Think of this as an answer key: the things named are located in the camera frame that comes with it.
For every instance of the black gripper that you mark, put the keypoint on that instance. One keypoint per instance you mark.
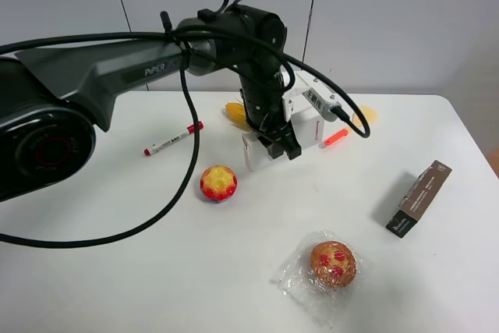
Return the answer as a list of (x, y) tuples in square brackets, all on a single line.
[(271, 124)]

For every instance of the white rectangular box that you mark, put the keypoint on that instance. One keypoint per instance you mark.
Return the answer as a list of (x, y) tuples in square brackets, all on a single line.
[(304, 130)]

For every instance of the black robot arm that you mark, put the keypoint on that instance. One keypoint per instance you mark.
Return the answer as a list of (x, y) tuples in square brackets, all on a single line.
[(54, 99)]

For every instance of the green and yellow corn toy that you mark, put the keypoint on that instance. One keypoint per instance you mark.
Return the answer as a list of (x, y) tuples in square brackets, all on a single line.
[(235, 112)]

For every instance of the red and yellow ball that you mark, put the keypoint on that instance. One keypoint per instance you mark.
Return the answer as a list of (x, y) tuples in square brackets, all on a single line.
[(218, 183)]

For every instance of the red and white marker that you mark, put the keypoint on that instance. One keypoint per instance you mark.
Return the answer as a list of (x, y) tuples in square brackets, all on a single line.
[(153, 149)]

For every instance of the plastic wrapped pastry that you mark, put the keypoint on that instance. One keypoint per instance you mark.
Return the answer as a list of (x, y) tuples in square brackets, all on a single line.
[(321, 276)]

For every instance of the dark brown rectangular box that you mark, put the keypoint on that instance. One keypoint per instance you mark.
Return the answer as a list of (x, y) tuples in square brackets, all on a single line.
[(418, 198)]

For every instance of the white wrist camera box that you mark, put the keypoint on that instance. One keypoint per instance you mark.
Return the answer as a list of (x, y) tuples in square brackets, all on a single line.
[(316, 92)]

